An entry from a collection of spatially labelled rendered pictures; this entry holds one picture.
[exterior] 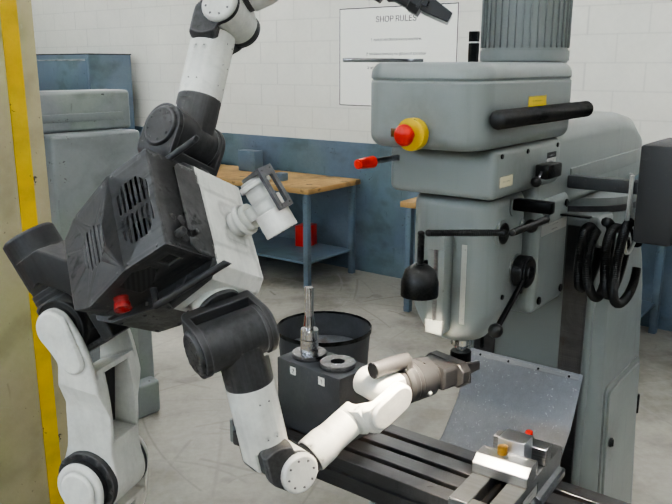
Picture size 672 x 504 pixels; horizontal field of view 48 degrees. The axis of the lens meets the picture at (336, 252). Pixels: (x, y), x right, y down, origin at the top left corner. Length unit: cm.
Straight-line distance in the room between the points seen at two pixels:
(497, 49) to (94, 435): 121
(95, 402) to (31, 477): 154
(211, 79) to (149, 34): 730
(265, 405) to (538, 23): 99
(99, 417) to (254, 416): 42
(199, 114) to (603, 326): 113
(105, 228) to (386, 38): 551
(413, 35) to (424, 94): 521
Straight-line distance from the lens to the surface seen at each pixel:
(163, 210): 131
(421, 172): 154
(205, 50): 160
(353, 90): 696
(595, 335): 203
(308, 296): 192
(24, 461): 314
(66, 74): 894
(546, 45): 176
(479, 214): 154
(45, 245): 166
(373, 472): 184
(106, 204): 142
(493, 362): 212
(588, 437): 213
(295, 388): 197
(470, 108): 138
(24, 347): 298
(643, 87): 585
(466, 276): 157
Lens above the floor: 188
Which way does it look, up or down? 14 degrees down
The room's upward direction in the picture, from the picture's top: straight up
